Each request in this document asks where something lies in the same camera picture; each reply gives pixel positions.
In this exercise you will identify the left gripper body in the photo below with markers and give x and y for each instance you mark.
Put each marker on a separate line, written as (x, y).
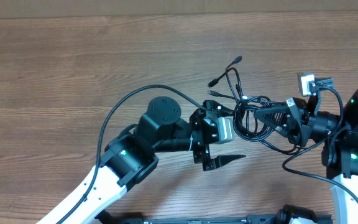
(202, 137)

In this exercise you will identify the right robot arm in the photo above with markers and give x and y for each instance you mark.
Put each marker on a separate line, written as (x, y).
(338, 134)

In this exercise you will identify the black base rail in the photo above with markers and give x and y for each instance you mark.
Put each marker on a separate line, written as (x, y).
(288, 214)

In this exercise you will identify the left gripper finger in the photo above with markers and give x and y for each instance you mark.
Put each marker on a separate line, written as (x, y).
(224, 111)
(223, 160)

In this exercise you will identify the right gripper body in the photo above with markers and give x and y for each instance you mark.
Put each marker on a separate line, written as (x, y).
(295, 121)

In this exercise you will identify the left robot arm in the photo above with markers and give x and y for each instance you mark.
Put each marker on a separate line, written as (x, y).
(131, 157)

